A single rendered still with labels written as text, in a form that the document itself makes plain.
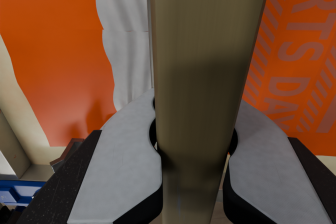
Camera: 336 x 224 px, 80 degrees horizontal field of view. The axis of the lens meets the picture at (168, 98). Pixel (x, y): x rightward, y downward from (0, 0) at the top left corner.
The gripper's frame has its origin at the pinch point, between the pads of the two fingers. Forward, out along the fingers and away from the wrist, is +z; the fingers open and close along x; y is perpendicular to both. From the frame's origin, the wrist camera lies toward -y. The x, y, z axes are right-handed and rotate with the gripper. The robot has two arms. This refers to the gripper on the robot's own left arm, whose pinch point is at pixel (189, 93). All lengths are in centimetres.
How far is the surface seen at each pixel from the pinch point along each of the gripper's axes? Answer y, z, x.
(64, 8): -2.5, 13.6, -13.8
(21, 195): 28.1, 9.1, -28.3
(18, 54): 3.1, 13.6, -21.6
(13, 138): 18.0, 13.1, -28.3
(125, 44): 1.3, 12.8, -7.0
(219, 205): 204, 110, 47
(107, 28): -0.4, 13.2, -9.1
